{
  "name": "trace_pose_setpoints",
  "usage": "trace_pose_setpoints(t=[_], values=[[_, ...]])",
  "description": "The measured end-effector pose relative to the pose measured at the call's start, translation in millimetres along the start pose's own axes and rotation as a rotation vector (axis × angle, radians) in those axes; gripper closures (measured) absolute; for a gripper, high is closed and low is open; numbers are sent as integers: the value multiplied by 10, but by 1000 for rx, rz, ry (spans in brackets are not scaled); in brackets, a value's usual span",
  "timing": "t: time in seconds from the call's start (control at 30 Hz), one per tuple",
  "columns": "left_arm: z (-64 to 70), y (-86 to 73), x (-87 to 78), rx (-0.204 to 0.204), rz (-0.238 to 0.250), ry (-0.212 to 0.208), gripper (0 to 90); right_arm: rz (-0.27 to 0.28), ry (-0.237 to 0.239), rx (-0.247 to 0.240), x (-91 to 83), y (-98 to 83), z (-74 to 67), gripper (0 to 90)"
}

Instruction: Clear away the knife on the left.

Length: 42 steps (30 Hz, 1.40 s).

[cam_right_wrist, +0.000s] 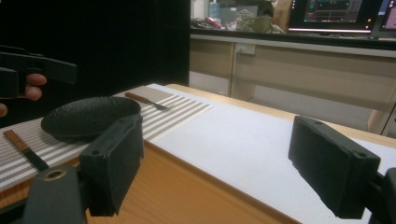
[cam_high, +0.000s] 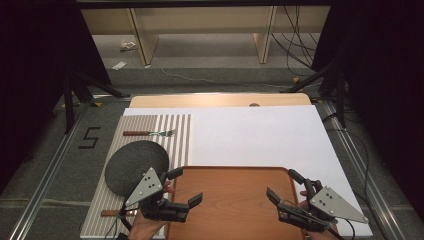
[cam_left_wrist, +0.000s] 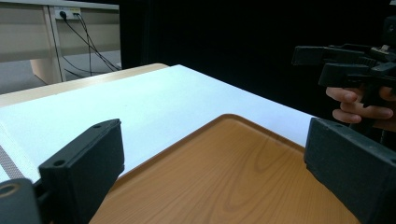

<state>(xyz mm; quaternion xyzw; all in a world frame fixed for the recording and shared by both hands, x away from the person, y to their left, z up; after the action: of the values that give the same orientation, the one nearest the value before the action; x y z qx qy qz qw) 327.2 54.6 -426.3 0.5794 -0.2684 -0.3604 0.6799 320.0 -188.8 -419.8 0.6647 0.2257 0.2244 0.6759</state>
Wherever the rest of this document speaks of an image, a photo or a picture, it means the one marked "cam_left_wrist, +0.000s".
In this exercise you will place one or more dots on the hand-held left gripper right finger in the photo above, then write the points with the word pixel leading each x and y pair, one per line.
pixel 351 165

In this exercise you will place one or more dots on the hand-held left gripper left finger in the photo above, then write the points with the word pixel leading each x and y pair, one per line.
pixel 84 168

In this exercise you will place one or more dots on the white table mat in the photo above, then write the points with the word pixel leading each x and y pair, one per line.
pixel 149 109

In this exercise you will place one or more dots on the brown wooden tray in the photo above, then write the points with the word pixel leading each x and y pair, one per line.
pixel 224 174

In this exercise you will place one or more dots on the beige office desk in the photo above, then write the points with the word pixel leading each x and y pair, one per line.
pixel 28 34

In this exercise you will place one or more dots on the white wall power socket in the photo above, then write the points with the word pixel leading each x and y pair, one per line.
pixel 67 13

